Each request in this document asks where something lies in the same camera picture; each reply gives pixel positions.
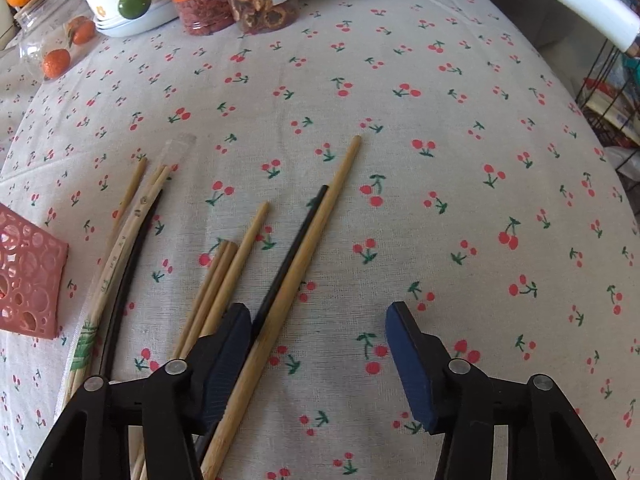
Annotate pink perforated utensil basket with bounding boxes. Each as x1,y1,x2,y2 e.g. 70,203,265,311
0,202,69,342

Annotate clear glass jar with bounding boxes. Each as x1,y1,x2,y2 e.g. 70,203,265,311
15,0,98,81

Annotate cherry-print cloth on low table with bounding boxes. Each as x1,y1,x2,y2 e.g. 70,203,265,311
0,47,43,171

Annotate small tangerine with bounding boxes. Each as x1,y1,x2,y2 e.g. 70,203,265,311
67,16,97,46
42,49,71,79

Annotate black wire rack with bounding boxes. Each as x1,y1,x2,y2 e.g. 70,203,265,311
572,40,640,181

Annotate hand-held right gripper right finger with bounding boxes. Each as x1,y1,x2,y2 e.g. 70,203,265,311
385,301,618,480

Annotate printed bamboo chopstick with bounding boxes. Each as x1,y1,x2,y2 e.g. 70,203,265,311
62,164,167,406

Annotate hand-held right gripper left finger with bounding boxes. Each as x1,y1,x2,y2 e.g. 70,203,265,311
25,303,253,480

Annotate black chopstick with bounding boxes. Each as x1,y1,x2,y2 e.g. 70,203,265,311
99,190,165,378
192,185,331,466

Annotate white flower-print bowl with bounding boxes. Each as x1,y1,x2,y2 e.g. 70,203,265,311
85,0,173,38

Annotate round green fruit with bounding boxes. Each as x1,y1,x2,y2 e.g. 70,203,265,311
117,0,153,18

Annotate colourful food packets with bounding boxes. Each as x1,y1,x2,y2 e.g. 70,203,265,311
585,80,640,146

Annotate wrapped chopsticks bundle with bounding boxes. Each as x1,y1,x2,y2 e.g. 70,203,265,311
65,132,198,401

